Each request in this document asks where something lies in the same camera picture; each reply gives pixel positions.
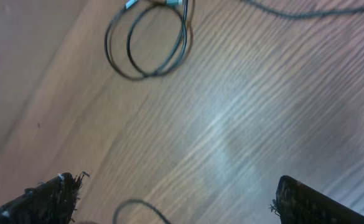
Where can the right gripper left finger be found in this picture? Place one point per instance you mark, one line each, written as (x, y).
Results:
(53, 201)

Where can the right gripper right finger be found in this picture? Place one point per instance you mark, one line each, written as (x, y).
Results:
(297, 203)

